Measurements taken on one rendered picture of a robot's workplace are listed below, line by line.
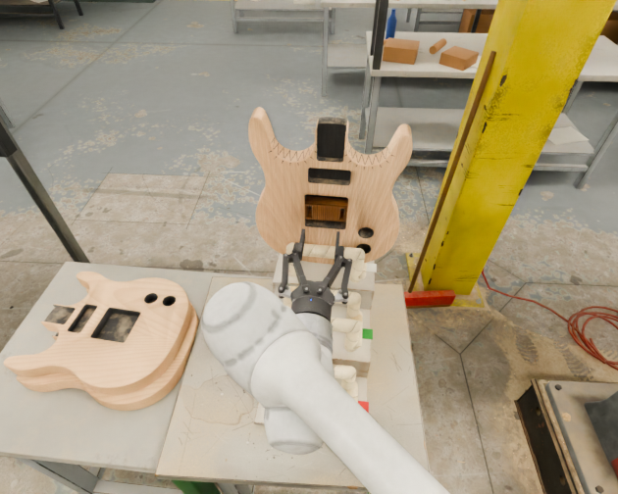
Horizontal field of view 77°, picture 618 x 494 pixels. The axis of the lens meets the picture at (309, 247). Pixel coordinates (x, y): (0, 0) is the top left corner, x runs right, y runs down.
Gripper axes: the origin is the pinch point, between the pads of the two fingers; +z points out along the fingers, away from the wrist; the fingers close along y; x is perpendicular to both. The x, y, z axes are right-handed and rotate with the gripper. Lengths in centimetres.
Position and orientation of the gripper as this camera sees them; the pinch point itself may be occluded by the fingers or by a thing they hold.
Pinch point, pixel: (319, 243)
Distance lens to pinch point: 83.7
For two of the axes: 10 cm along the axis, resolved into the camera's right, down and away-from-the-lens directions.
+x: 0.0, -6.9, -7.2
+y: 9.9, 0.8, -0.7
